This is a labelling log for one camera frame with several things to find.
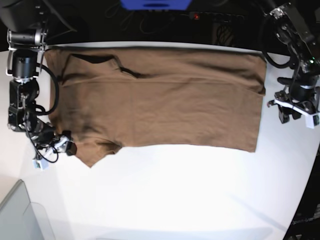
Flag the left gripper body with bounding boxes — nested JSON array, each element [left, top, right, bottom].
[[267, 86, 320, 117]]

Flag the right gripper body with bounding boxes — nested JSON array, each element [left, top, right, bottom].
[[32, 130, 74, 160]]

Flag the brown t-shirt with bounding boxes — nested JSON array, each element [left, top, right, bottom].
[[45, 48, 267, 167]]

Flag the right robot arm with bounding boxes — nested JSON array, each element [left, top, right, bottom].
[[0, 0, 77, 163]]

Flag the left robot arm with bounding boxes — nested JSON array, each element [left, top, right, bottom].
[[258, 0, 320, 129]]

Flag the black power strip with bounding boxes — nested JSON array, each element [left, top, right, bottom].
[[188, 11, 245, 23]]

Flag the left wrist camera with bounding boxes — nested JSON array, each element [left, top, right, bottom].
[[305, 113, 320, 129]]

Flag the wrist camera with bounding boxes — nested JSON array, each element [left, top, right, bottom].
[[305, 113, 320, 129], [32, 159, 49, 171]]

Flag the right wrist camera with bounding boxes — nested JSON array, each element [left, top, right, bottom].
[[32, 159, 49, 171]]

